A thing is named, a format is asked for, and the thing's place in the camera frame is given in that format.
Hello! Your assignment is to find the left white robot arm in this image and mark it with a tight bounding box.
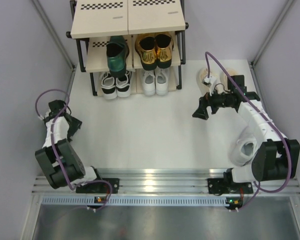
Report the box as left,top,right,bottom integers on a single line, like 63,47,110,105
35,100,120,194

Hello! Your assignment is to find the white chunky sneaker left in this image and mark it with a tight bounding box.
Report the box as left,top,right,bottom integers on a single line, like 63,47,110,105
230,126,258,167

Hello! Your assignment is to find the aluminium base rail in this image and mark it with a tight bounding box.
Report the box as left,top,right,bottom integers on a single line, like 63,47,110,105
31,168,300,197

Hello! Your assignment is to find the perforated grey cable duct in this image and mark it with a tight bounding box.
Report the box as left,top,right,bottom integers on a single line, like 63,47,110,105
41,195,243,207

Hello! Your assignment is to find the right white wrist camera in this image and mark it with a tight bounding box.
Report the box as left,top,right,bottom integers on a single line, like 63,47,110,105
202,75,216,87

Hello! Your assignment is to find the green pointed shoe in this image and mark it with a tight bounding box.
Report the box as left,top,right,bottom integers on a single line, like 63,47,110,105
106,35,130,78

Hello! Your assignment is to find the gold loafer one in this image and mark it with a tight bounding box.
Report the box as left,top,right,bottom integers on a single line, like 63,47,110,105
134,33,157,71
155,32,174,69

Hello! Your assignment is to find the black white sneaker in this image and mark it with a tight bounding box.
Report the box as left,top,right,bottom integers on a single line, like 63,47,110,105
100,72,118,100
115,71,133,98

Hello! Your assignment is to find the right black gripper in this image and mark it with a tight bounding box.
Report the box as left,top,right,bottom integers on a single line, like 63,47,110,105
192,85,232,121

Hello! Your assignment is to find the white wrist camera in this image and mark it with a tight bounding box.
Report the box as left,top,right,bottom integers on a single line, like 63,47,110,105
38,113,50,123
202,75,216,87

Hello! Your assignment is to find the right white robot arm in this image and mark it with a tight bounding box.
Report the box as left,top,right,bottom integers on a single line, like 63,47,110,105
192,75,300,193

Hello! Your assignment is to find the beige sneaker one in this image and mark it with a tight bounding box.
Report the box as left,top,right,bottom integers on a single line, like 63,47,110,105
220,68,240,91
196,67,220,96

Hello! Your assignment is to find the beige black-framed shoe shelf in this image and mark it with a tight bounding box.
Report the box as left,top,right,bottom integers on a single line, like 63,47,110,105
66,0,189,97

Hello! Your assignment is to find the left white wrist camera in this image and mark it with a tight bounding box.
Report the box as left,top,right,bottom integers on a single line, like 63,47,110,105
38,113,50,123

